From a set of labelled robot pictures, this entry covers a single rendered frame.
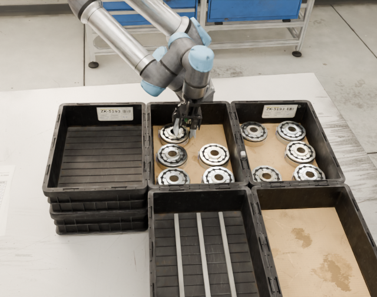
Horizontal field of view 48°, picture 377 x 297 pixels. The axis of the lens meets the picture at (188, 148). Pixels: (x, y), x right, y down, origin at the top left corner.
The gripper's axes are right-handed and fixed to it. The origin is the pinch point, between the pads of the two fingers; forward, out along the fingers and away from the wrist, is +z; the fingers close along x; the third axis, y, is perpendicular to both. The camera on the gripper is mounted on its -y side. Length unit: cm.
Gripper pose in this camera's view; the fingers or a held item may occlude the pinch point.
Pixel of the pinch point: (183, 134)
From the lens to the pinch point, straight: 150.3
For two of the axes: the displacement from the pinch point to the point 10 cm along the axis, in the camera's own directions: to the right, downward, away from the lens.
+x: 9.8, 0.6, 1.8
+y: 0.9, 7.0, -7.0
